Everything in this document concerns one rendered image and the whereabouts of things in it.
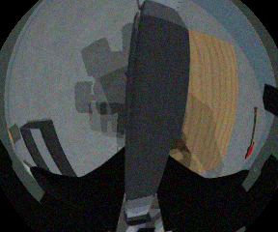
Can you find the wooden board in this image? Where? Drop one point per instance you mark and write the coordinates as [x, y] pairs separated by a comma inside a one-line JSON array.
[[211, 105]]

